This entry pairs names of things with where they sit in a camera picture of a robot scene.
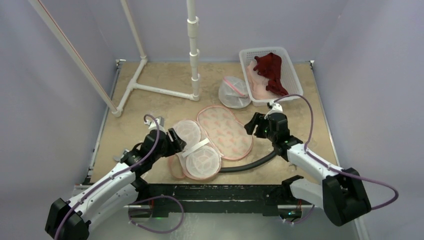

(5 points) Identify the pink bra in basket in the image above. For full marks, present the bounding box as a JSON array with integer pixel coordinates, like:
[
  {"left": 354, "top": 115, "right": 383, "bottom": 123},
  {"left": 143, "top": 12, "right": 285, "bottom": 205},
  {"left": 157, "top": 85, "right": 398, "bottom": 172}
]
[{"left": 246, "top": 61, "right": 280, "bottom": 100}]

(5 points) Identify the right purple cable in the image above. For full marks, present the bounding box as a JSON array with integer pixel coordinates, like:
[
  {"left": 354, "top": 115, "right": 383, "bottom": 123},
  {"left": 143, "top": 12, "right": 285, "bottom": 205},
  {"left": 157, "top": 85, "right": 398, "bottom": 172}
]
[{"left": 273, "top": 94, "right": 400, "bottom": 211}]

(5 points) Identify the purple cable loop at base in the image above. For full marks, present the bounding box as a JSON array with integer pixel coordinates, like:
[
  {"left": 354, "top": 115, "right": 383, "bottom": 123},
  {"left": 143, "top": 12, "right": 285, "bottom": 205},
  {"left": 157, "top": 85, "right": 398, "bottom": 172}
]
[{"left": 127, "top": 195, "right": 185, "bottom": 235}]

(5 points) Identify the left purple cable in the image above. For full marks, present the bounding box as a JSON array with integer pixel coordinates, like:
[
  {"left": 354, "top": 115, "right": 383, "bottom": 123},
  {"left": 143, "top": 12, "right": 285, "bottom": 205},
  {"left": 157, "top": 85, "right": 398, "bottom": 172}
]
[{"left": 53, "top": 114, "right": 161, "bottom": 240}]

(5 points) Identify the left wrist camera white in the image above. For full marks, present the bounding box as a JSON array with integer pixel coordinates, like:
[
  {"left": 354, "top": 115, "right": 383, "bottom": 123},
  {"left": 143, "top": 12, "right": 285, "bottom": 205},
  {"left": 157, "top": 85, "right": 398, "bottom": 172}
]
[{"left": 144, "top": 116, "right": 166, "bottom": 133}]

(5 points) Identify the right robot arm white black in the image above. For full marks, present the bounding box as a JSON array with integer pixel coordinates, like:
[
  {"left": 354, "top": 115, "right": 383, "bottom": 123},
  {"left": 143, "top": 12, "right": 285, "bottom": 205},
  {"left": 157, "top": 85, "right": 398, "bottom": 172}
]
[{"left": 244, "top": 112, "right": 372, "bottom": 227}]

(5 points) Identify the black corrugated hose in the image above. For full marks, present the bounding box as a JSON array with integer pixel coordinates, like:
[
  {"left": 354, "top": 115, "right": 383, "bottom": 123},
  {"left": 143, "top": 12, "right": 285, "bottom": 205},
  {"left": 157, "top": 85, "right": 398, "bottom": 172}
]
[{"left": 218, "top": 149, "right": 279, "bottom": 174}]

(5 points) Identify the dark red bra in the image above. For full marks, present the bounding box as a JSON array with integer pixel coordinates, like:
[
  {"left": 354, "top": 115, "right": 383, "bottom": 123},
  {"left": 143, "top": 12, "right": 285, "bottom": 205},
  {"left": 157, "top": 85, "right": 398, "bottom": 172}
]
[{"left": 253, "top": 52, "right": 289, "bottom": 96}]

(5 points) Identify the white plastic basket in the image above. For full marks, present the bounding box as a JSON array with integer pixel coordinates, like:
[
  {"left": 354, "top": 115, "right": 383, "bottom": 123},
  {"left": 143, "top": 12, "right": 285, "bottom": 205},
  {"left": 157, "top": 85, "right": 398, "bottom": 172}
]
[{"left": 239, "top": 46, "right": 304, "bottom": 107}]

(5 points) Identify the floral mesh laundry bag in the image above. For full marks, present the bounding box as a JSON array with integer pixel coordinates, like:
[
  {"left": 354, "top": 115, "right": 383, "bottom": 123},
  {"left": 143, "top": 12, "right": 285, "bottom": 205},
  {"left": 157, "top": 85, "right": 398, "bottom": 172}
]
[{"left": 168, "top": 105, "right": 253, "bottom": 181}]

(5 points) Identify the white pvc pipe rack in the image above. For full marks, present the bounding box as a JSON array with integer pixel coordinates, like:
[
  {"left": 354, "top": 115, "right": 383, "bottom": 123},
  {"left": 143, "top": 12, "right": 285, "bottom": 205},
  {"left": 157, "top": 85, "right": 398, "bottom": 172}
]
[{"left": 29, "top": 0, "right": 201, "bottom": 118}]

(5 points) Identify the white mesh laundry bag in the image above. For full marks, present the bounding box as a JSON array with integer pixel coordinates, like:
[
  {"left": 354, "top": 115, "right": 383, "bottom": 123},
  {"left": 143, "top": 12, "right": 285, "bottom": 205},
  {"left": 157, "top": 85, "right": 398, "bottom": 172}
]
[{"left": 218, "top": 76, "right": 251, "bottom": 109}]

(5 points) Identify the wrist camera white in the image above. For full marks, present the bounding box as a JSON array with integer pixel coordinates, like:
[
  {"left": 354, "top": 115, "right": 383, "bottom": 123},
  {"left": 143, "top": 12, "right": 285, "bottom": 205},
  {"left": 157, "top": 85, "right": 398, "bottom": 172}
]
[
  {"left": 265, "top": 100, "right": 283, "bottom": 118},
  {"left": 144, "top": 116, "right": 166, "bottom": 133}
]

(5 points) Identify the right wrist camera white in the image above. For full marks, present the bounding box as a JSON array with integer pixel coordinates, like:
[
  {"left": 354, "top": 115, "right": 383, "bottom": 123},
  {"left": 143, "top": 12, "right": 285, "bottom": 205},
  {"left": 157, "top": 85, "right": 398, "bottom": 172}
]
[{"left": 265, "top": 100, "right": 283, "bottom": 118}]

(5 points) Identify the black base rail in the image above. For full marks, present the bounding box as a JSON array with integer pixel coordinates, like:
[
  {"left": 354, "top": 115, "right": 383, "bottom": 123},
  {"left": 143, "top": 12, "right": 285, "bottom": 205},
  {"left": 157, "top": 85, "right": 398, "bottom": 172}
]
[{"left": 129, "top": 175, "right": 302, "bottom": 218}]

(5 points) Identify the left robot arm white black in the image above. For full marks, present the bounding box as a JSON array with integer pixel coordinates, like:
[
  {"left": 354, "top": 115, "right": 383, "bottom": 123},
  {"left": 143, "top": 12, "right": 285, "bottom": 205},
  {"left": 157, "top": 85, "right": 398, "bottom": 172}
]
[{"left": 44, "top": 127, "right": 186, "bottom": 240}]

